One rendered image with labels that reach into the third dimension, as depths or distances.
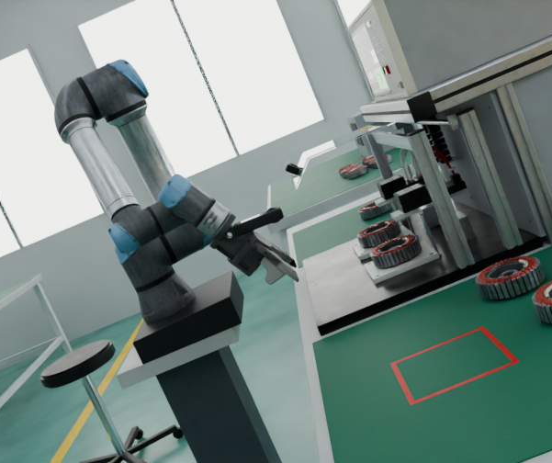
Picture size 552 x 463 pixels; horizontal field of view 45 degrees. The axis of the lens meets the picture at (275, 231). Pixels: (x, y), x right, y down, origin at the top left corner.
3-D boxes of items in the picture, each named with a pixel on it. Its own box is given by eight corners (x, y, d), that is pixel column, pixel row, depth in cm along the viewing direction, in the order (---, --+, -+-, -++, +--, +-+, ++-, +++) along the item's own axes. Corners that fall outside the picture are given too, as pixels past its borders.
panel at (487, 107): (541, 237, 130) (488, 92, 126) (451, 197, 196) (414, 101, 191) (546, 235, 130) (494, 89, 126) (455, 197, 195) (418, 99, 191)
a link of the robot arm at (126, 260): (131, 284, 186) (107, 241, 183) (174, 261, 189) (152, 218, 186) (134, 291, 174) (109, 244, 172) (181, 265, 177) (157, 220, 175)
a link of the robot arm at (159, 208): (148, 208, 163) (148, 202, 153) (188, 187, 166) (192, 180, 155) (163, 237, 163) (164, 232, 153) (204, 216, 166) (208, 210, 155)
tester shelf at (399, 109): (415, 123, 126) (406, 100, 125) (365, 121, 193) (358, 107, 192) (639, 28, 123) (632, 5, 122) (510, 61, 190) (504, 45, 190)
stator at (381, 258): (379, 274, 147) (373, 258, 146) (372, 263, 158) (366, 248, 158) (427, 254, 146) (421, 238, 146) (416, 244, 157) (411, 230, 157)
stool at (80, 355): (60, 514, 287) (0, 400, 278) (90, 457, 335) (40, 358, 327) (176, 468, 284) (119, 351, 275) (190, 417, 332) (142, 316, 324)
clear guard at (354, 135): (295, 189, 161) (286, 166, 160) (292, 180, 185) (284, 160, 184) (422, 136, 159) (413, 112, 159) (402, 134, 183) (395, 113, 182)
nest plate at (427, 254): (375, 284, 145) (373, 278, 145) (365, 268, 160) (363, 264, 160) (440, 257, 145) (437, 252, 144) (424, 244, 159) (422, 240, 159)
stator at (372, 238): (364, 252, 171) (358, 239, 170) (358, 243, 182) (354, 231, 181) (405, 235, 170) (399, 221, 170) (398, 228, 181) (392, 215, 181)
